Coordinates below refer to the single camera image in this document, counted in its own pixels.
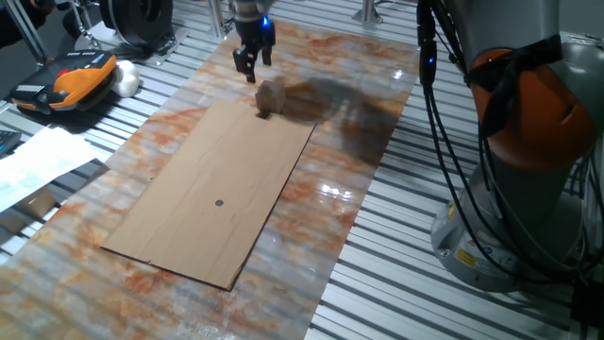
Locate slanted aluminium profile bar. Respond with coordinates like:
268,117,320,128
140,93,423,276
2,0,52,66

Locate short aluminium frame post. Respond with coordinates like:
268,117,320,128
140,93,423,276
206,0,228,40

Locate black sleeved person forearm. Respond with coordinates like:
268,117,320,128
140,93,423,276
0,0,56,49

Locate black round cable spool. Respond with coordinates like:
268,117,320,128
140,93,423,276
98,0,175,48

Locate white paper sheet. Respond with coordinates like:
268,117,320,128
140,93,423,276
0,126,112,213

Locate black computer keyboard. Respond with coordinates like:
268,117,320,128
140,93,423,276
0,130,23,160

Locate brown cardboard sheet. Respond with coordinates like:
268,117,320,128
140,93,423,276
101,99,316,292

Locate small brown cardboard piece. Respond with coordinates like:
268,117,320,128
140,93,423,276
0,188,58,235

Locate light wooden cube block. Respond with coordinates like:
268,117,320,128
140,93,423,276
254,79,288,117

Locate orange grey marble pattern mat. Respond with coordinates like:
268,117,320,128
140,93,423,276
0,18,424,340

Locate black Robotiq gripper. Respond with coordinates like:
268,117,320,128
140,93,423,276
231,15,277,85

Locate grey metal base plate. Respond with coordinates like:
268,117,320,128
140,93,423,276
75,21,191,67

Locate orange black teach pendant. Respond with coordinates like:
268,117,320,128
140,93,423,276
8,49,118,114

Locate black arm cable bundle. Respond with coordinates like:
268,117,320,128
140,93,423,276
415,0,604,284

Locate silver metal clamp stand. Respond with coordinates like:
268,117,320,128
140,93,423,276
69,0,104,49

